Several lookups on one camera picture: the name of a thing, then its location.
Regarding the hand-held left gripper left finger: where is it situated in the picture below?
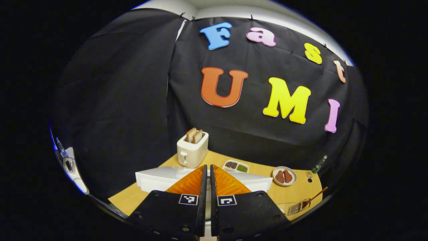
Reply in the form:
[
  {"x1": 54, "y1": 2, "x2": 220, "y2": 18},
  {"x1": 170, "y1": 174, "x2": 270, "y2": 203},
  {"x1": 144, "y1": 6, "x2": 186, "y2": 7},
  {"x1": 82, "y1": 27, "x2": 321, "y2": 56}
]
[{"x1": 127, "y1": 164, "x2": 208, "y2": 240}]

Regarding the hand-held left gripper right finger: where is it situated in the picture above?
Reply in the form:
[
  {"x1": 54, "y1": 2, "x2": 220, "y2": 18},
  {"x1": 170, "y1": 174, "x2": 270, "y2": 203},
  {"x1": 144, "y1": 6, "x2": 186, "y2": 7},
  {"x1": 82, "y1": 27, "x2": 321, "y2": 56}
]
[{"x1": 210, "y1": 164, "x2": 291, "y2": 240}]

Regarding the white toaster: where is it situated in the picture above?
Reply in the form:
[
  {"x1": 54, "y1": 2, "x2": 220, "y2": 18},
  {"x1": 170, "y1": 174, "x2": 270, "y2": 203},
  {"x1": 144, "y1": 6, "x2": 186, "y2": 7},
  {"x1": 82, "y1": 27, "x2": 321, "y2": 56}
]
[{"x1": 177, "y1": 131, "x2": 209, "y2": 168}]

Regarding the green glass bottle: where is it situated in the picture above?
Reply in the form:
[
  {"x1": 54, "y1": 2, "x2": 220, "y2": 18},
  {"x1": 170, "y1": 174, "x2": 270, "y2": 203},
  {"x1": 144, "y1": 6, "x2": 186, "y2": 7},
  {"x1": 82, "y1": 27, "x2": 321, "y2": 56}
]
[{"x1": 307, "y1": 155, "x2": 328, "y2": 179}]

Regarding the brown wooden spoon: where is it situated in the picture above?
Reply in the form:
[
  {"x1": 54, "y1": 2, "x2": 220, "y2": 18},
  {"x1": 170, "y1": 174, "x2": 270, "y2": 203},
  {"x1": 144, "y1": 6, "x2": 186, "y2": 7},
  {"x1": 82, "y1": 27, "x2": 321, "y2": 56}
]
[{"x1": 302, "y1": 186, "x2": 328, "y2": 209}]

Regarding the divided tray of beans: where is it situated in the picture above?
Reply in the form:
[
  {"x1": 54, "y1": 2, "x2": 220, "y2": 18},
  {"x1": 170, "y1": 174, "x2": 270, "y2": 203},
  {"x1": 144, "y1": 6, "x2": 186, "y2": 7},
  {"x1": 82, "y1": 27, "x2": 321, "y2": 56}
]
[{"x1": 222, "y1": 160, "x2": 249, "y2": 174}]

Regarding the white rice cooker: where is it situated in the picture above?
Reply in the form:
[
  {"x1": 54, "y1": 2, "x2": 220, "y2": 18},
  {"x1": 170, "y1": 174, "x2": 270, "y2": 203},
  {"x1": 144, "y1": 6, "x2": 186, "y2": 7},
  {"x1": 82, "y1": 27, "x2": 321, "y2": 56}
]
[{"x1": 135, "y1": 166, "x2": 273, "y2": 236}]

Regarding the white side desk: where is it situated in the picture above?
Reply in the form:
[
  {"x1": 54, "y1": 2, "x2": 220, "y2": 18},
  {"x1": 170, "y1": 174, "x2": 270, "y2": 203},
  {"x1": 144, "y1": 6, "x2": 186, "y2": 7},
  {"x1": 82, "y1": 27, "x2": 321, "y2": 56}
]
[{"x1": 55, "y1": 137, "x2": 90, "y2": 195}]

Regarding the round white plate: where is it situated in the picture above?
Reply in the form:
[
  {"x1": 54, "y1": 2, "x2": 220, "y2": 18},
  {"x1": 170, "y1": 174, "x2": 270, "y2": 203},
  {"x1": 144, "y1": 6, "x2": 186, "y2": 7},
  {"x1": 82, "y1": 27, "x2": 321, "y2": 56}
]
[{"x1": 272, "y1": 166, "x2": 297, "y2": 187}]

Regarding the black backdrop cloth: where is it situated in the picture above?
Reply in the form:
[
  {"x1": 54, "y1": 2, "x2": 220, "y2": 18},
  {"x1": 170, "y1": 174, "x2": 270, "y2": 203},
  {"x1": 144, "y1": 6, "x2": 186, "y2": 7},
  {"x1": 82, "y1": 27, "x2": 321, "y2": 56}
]
[{"x1": 50, "y1": 8, "x2": 368, "y2": 201}]

